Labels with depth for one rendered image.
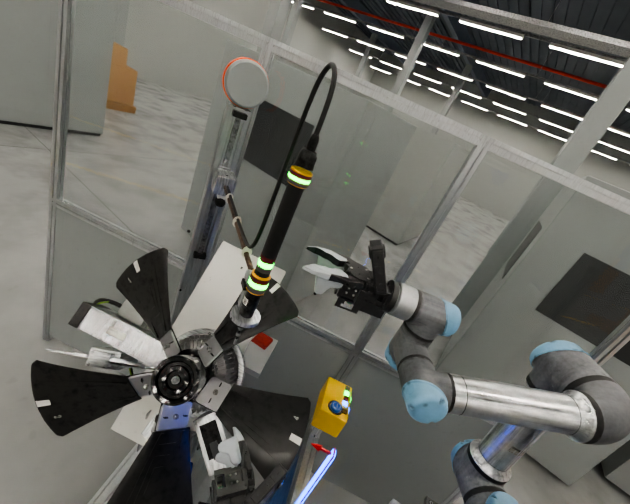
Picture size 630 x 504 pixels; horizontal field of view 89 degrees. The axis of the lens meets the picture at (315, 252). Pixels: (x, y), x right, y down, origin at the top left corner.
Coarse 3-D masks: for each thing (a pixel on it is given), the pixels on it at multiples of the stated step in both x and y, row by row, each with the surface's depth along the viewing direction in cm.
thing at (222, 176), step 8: (216, 168) 119; (224, 168) 121; (216, 176) 115; (224, 176) 114; (232, 176) 118; (216, 184) 114; (224, 184) 115; (232, 184) 116; (216, 192) 116; (224, 192) 117; (232, 192) 118
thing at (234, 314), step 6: (246, 270) 74; (246, 276) 74; (246, 282) 73; (240, 300) 75; (234, 306) 75; (240, 306) 75; (234, 312) 73; (258, 312) 76; (234, 318) 72; (240, 318) 72; (246, 318) 73; (252, 318) 74; (258, 318) 75; (240, 324) 71; (246, 324) 72; (252, 324) 72
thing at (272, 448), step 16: (224, 400) 84; (240, 400) 86; (256, 400) 88; (272, 400) 89; (288, 400) 90; (304, 400) 91; (224, 416) 81; (240, 416) 82; (256, 416) 84; (272, 416) 85; (288, 416) 87; (304, 416) 88; (240, 432) 80; (256, 432) 81; (272, 432) 82; (288, 432) 84; (304, 432) 85; (256, 448) 79; (272, 448) 80; (288, 448) 81; (256, 464) 77; (272, 464) 78; (288, 464) 79
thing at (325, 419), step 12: (324, 384) 124; (336, 384) 121; (324, 396) 114; (336, 396) 116; (324, 408) 109; (348, 408) 113; (312, 420) 113; (324, 420) 110; (336, 420) 109; (336, 432) 111
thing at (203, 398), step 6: (216, 378) 90; (210, 384) 87; (216, 384) 88; (222, 384) 89; (228, 384) 89; (204, 390) 85; (210, 390) 86; (222, 390) 87; (228, 390) 88; (198, 396) 83; (204, 396) 84; (210, 396) 84; (216, 396) 85; (222, 396) 86; (198, 402) 82; (204, 402) 82; (210, 402) 83; (216, 402) 84; (210, 408) 82; (216, 408) 82
